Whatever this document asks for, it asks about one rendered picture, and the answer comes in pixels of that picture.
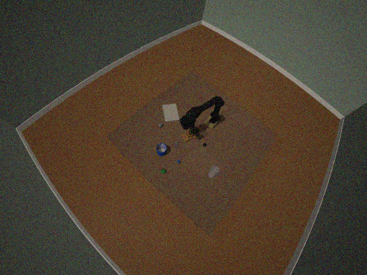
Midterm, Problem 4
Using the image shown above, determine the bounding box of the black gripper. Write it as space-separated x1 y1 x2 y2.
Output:
190 121 199 135

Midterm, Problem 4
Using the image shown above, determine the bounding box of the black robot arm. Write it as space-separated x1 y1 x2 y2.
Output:
180 97 224 130

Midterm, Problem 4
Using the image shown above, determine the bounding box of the blue cup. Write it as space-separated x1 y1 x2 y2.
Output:
156 143 167 156

